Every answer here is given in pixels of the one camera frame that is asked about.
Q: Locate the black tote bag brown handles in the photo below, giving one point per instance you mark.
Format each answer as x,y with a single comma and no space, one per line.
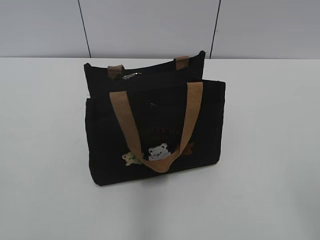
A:
166,120

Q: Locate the silver zipper pull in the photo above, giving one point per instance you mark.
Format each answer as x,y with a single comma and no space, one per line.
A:
129,76

